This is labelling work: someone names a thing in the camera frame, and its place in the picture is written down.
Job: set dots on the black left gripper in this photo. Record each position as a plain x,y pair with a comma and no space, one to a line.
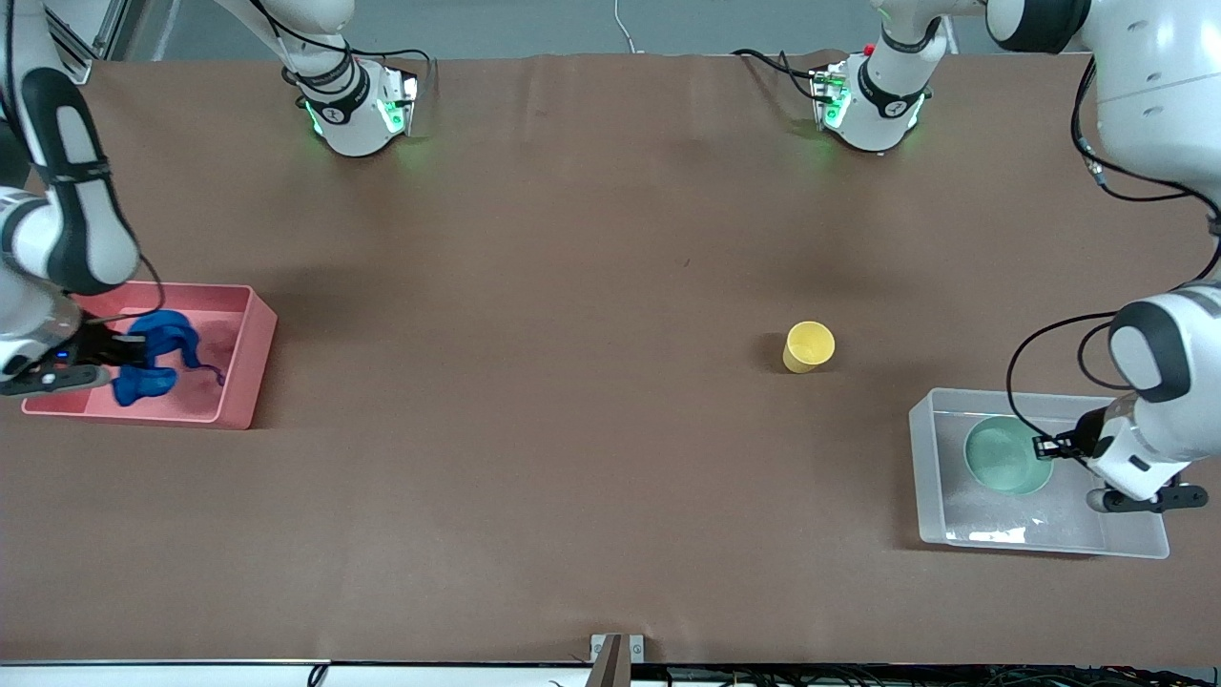
1077,441

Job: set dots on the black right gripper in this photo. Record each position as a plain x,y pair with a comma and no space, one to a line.
99,347

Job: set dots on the blue cloth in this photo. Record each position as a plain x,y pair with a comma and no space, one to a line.
162,343

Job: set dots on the mint green bowl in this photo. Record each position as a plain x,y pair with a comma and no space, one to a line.
1002,458

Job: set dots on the yellow plastic cup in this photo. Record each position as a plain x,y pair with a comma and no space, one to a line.
808,346

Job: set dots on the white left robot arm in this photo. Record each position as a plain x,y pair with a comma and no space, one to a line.
1154,95

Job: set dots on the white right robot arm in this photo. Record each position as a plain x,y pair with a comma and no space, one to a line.
76,219

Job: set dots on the clear plastic box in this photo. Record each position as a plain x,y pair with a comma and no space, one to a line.
1011,525

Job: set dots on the pink plastic bin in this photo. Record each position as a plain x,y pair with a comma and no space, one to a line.
229,382

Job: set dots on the brown table cover mat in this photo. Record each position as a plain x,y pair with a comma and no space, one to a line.
610,239

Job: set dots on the aluminium frame post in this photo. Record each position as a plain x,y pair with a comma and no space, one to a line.
76,48

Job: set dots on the metal table edge bracket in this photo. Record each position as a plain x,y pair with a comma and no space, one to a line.
617,654

